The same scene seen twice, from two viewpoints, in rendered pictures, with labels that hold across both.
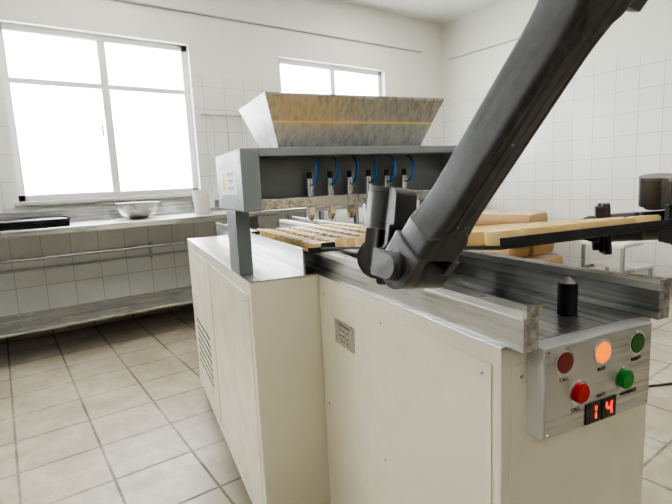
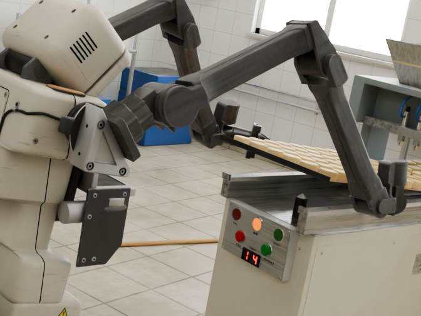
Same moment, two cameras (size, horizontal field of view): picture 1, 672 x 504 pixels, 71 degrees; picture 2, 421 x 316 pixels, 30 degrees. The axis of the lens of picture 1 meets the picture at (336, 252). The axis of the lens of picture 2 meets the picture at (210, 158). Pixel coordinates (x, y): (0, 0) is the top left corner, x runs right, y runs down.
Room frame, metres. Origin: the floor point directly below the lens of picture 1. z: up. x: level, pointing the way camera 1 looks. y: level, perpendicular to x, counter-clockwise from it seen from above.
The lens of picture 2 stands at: (-0.08, -2.20, 1.39)
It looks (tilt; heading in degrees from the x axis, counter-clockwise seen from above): 12 degrees down; 72
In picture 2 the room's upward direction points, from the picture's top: 10 degrees clockwise
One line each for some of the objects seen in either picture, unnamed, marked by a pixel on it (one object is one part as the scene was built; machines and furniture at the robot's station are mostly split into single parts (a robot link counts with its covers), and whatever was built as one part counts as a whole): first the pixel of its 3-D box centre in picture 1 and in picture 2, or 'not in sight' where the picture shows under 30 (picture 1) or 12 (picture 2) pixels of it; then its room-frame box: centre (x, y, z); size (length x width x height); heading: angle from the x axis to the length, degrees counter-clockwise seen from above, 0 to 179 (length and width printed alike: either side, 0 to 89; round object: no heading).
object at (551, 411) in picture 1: (591, 375); (259, 239); (0.69, -0.39, 0.77); 0.24 x 0.04 x 0.14; 114
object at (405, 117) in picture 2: (312, 188); (403, 119); (1.31, 0.06, 1.07); 0.06 x 0.03 x 0.18; 24
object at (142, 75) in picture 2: not in sight; (161, 83); (1.52, 4.28, 0.50); 0.60 x 0.40 x 0.20; 38
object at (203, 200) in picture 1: (204, 201); not in sight; (3.85, 1.05, 0.98); 0.18 x 0.14 x 0.20; 75
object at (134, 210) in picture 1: (137, 210); not in sight; (3.69, 1.53, 0.94); 0.33 x 0.33 x 0.12
